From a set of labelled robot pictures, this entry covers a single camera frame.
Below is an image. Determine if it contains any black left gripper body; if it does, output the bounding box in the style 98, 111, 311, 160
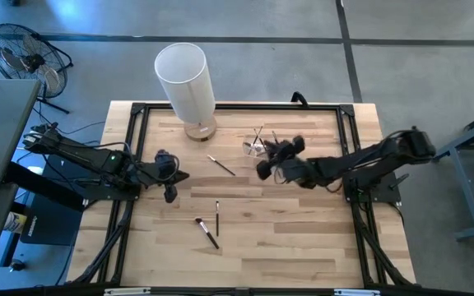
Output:
140, 150, 179, 203

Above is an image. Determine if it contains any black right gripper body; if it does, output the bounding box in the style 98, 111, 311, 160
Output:
256, 135, 318, 189

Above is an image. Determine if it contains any thin silver-ferrule makeup brush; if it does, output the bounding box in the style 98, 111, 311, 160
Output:
207, 154, 237, 177

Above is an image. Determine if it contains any thick black white-ferrule brush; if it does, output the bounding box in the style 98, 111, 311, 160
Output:
194, 216, 221, 251

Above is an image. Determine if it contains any clear plastic organizer container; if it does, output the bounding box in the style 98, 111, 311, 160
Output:
243, 138, 272, 161

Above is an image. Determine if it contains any black table clamp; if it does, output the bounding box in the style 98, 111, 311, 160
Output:
290, 90, 309, 107

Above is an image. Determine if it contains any white cylinder lamp wooden base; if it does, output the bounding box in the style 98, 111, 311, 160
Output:
153, 42, 218, 143

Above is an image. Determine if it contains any black desk leg beam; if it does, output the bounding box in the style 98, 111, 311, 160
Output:
4, 162, 86, 211

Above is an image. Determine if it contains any black floor case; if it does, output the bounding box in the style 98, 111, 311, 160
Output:
21, 154, 98, 246

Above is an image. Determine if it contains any white label strip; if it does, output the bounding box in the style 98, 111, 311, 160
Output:
104, 287, 152, 296
333, 289, 382, 296

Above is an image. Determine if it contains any yellow white labelled bottle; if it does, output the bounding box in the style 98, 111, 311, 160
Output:
3, 210, 29, 235

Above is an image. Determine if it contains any grey desk top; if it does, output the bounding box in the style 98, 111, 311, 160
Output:
0, 78, 42, 187

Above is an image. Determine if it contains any black floor fan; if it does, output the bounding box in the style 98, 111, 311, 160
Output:
0, 23, 74, 115

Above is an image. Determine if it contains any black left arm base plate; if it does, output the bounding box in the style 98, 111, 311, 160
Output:
81, 155, 144, 202

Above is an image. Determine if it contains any black aluminium table frame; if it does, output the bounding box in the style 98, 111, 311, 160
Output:
67, 101, 417, 287

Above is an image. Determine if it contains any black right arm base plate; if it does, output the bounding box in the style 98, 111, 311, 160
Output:
342, 170, 402, 204

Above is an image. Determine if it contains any black floor cable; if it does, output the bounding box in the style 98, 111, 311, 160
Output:
32, 105, 107, 136

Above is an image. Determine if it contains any blue-grey table frame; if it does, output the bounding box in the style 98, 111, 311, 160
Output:
434, 104, 474, 242

